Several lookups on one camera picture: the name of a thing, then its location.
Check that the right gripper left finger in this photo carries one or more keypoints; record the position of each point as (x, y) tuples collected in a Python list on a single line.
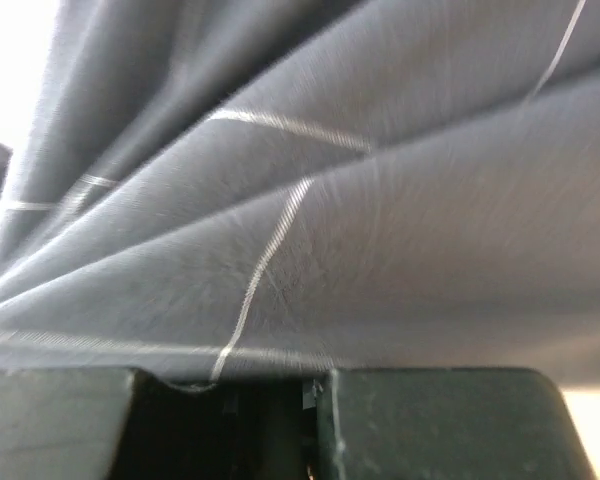
[(102, 423)]

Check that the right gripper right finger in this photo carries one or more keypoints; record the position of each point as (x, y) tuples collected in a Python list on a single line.
[(466, 423)]

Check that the dark grey checked pillowcase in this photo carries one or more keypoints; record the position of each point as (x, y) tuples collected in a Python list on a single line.
[(216, 189)]

